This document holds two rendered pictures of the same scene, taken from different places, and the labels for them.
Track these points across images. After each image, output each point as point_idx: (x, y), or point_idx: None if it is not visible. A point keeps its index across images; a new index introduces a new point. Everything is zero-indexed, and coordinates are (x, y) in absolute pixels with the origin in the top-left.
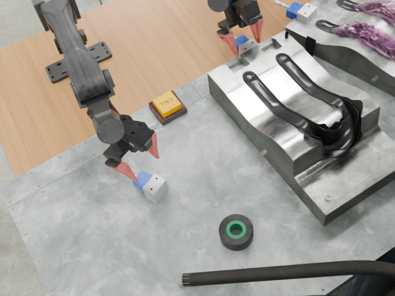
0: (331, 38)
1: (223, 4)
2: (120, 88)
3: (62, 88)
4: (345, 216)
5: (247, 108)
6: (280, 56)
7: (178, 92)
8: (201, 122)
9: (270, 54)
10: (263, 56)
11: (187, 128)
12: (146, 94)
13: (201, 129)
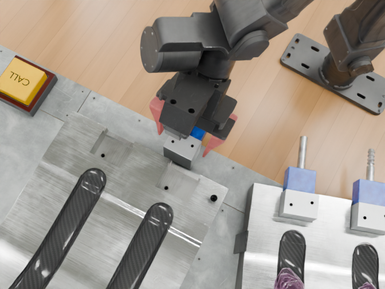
0: (262, 276)
1: (149, 62)
2: (38, 3)
3: None
4: None
5: (25, 212)
6: (164, 210)
7: (65, 84)
8: (22, 147)
9: (158, 192)
10: (148, 182)
11: (2, 133)
12: (43, 42)
13: (8, 153)
